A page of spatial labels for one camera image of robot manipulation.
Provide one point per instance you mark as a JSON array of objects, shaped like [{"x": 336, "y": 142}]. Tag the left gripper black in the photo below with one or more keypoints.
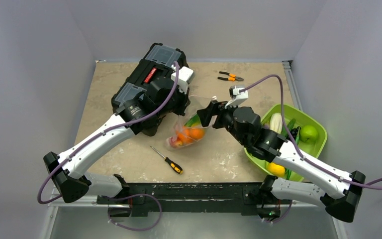
[{"x": 185, "y": 101}]

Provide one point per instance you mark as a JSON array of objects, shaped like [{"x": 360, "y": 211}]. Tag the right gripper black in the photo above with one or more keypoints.
[{"x": 218, "y": 110}]

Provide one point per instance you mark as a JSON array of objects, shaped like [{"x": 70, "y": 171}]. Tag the green bok choy toy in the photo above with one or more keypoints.
[{"x": 194, "y": 121}]

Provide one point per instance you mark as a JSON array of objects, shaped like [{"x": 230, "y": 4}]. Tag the clear zip top bag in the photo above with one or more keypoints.
[{"x": 197, "y": 103}]

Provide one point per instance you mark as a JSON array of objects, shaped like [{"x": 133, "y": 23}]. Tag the orange tangerine toy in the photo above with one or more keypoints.
[{"x": 196, "y": 133}]

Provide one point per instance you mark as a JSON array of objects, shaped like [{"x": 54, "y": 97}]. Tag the red apple toy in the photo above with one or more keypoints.
[{"x": 174, "y": 142}]

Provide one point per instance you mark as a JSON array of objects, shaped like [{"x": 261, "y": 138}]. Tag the black grapes toy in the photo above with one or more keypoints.
[{"x": 295, "y": 133}]

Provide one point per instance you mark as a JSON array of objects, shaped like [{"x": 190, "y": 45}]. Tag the green apple toy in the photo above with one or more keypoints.
[{"x": 308, "y": 134}]

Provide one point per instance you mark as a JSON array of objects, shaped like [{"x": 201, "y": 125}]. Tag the orange mango toy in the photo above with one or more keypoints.
[{"x": 183, "y": 135}]

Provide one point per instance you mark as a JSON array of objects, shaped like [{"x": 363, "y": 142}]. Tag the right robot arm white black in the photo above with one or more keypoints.
[{"x": 337, "y": 191}]

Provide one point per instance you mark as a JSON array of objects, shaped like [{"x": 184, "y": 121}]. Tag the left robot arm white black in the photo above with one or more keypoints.
[{"x": 69, "y": 169}]

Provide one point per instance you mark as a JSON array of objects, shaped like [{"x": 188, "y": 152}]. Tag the orange black pliers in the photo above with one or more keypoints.
[{"x": 229, "y": 77}]

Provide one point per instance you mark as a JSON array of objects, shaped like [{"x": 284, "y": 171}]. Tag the green cucumber toy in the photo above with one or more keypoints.
[{"x": 289, "y": 125}]

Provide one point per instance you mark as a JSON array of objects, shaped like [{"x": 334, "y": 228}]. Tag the yellow bell pepper toy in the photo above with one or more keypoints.
[{"x": 276, "y": 170}]

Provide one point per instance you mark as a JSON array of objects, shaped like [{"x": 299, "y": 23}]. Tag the green plastic basin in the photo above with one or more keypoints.
[{"x": 301, "y": 119}]

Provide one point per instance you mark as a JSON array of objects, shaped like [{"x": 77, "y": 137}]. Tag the yellow black screwdriver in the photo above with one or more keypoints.
[{"x": 178, "y": 169}]

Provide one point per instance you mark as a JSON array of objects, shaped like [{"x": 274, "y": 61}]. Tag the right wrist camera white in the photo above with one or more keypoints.
[{"x": 238, "y": 95}]

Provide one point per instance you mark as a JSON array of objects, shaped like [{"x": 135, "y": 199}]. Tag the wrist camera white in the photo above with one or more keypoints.
[
  {"x": 238, "y": 95},
  {"x": 186, "y": 76}
]

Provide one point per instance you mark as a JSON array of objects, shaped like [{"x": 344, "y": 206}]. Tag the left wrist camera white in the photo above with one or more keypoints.
[{"x": 186, "y": 76}]

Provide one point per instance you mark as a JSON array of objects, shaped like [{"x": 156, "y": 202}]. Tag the black toolbox red handle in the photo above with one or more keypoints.
[{"x": 147, "y": 87}]

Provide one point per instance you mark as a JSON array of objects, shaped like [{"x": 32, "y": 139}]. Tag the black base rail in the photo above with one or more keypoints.
[{"x": 246, "y": 198}]

